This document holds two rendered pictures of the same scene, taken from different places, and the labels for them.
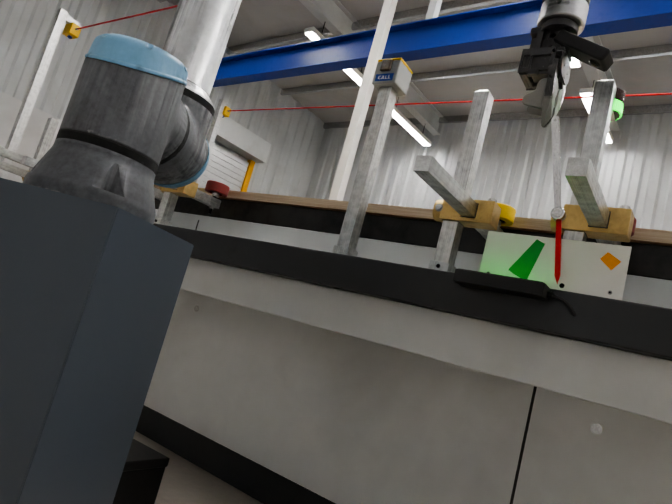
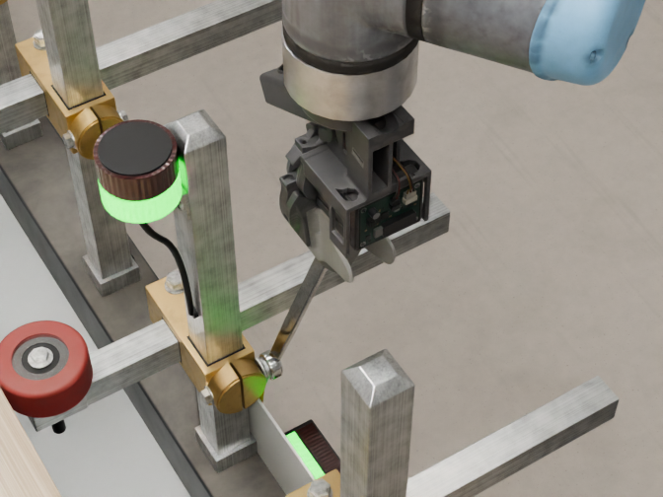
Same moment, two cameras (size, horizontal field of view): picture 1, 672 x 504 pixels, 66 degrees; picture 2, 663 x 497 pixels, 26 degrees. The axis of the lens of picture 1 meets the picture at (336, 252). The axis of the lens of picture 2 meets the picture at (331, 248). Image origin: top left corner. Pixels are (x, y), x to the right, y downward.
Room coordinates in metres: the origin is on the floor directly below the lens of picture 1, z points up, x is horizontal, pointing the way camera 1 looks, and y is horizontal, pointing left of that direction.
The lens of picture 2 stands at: (1.62, -0.06, 1.89)
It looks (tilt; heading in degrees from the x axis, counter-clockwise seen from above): 50 degrees down; 202
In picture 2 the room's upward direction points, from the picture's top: straight up
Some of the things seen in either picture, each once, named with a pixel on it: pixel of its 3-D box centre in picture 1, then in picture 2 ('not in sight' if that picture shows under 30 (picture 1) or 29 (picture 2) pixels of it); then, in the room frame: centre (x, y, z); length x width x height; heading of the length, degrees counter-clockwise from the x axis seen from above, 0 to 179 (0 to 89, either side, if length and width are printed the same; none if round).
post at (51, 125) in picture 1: (35, 167); not in sight; (2.29, 1.38, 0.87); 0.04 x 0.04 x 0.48; 54
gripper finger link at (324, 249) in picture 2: (541, 108); (334, 252); (0.97, -0.32, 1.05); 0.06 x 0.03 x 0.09; 54
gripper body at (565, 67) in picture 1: (549, 56); (355, 150); (0.96, -0.31, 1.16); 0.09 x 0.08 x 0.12; 54
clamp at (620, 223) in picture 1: (591, 222); (202, 342); (0.96, -0.45, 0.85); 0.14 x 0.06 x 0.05; 54
